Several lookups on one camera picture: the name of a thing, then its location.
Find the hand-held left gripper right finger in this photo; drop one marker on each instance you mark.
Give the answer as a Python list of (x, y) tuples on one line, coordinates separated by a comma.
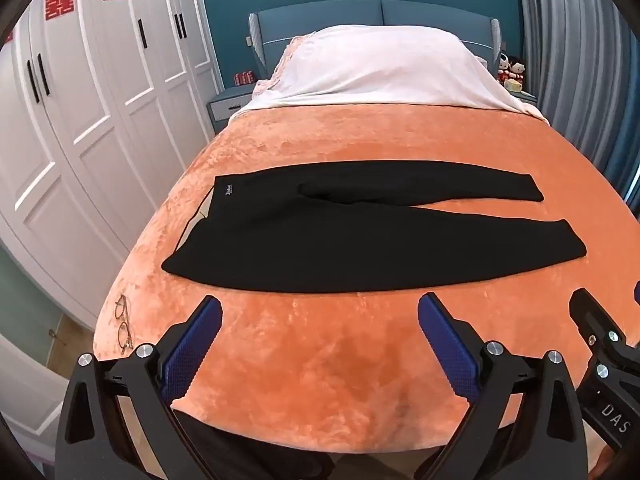
[(447, 347)]

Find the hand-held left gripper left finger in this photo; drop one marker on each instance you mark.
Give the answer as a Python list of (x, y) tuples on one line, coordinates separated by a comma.
[(192, 350)]

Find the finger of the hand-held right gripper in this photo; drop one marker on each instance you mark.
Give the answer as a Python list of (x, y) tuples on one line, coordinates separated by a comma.
[(595, 317), (637, 292)]

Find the black pants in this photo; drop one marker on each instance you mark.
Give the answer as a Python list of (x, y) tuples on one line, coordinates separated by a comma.
[(325, 240)]

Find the orange plush blanket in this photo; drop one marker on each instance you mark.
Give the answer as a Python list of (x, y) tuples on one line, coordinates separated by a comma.
[(325, 360)]

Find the white door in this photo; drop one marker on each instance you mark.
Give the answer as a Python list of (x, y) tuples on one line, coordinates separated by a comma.
[(30, 400)]

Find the grey blue curtain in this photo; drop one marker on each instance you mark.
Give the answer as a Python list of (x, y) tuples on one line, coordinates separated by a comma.
[(580, 60)]

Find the yellow box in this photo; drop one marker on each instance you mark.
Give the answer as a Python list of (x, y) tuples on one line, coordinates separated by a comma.
[(513, 85)]

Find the white wardrobe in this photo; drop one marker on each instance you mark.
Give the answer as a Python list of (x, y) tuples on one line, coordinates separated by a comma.
[(100, 125)]

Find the blue grey nightstand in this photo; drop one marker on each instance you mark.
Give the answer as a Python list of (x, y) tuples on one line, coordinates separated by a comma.
[(227, 105)]

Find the doll in red clothes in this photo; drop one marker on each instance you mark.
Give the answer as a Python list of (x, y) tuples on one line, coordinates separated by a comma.
[(517, 69), (503, 66)]

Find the red boxes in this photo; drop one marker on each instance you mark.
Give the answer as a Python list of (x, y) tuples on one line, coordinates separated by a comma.
[(243, 78)]

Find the pink lace cloth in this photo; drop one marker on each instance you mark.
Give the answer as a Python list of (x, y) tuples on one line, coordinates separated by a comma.
[(286, 60)]

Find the blue padded bed headboard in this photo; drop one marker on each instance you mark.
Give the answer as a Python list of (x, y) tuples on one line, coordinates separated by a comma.
[(310, 17)]

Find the thin frame eyeglasses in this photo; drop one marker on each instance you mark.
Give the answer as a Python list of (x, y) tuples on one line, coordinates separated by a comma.
[(123, 322)]

